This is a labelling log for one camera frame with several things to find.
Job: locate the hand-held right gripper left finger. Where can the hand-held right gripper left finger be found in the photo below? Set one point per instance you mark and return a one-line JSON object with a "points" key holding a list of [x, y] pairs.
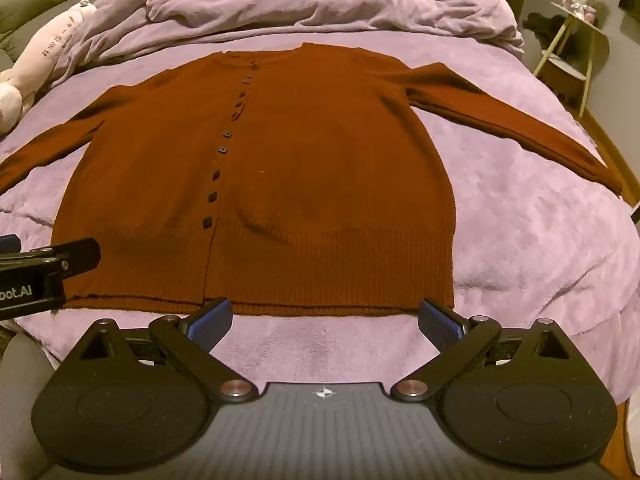
{"points": [[212, 321]]}

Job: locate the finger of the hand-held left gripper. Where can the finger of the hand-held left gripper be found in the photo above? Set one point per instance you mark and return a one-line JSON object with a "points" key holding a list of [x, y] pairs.
{"points": [[75, 255]]}

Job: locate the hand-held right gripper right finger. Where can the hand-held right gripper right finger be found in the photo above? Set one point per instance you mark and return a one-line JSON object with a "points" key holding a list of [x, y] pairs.
{"points": [[436, 322]]}

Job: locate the rust brown knit cardigan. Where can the rust brown knit cardigan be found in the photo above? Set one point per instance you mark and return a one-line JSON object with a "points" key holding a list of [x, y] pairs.
{"points": [[300, 185]]}

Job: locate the white plush toy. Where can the white plush toy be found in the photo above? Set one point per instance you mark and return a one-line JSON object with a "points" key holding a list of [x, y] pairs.
{"points": [[45, 55]]}

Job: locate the pale yellow side table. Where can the pale yellow side table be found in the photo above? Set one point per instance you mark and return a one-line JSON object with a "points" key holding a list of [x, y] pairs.
{"points": [[567, 67]]}

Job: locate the crumpled purple duvet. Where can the crumpled purple duvet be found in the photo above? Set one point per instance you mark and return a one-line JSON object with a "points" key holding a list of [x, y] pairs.
{"points": [[300, 0]]}

